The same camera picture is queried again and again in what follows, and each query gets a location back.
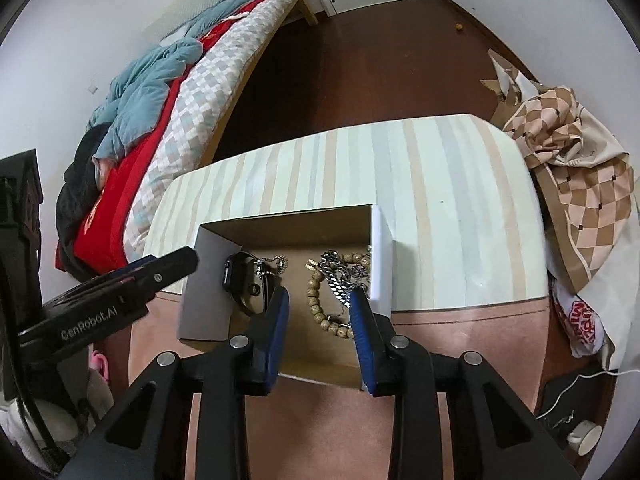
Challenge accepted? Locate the table with striped pink cloth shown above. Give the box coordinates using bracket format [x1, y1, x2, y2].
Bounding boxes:
[125, 113, 551, 480]

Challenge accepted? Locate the blue quilt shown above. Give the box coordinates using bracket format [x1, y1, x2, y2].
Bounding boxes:
[87, 0, 296, 161]

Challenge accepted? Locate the bed with red blanket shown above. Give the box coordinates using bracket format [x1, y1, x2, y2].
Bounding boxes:
[55, 0, 266, 273]

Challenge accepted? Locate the grey white checkered quilt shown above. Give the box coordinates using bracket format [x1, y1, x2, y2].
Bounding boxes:
[122, 0, 301, 263]

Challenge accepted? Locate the wooden bead bracelet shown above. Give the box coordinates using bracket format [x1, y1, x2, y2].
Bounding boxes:
[304, 251, 373, 341]

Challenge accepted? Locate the black garment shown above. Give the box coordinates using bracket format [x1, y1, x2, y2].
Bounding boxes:
[55, 122, 113, 261]

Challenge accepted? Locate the white cable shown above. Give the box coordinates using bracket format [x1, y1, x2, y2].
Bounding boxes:
[537, 367, 623, 418]

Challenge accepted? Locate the thick silver chain bracelet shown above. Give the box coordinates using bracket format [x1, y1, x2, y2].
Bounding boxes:
[317, 249, 370, 312]

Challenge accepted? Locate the wooden bed frame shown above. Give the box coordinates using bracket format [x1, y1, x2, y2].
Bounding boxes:
[295, 0, 321, 26]

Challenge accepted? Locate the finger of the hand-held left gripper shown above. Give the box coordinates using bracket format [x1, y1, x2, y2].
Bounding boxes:
[42, 246, 200, 321]

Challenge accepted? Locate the beige checkered cloth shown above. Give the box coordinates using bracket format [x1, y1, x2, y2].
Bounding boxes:
[480, 50, 636, 296]

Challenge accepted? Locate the black smartwatch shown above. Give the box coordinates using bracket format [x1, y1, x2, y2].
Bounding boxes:
[222, 251, 275, 317]

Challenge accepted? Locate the pink plastic item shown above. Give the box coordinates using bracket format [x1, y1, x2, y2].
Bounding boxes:
[90, 350, 112, 381]

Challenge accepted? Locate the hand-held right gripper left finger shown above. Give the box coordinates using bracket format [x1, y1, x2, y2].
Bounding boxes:
[60, 285, 291, 480]

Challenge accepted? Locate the thin silver necklace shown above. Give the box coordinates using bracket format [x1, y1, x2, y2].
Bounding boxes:
[254, 255, 291, 283]

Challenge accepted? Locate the cardboard box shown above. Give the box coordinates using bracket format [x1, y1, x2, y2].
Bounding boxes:
[177, 203, 396, 391]

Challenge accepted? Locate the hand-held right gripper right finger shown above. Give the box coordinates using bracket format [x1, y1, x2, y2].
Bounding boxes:
[348, 286, 586, 480]

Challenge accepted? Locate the white bag with red print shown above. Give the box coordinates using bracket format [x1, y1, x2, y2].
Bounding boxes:
[552, 280, 621, 361]

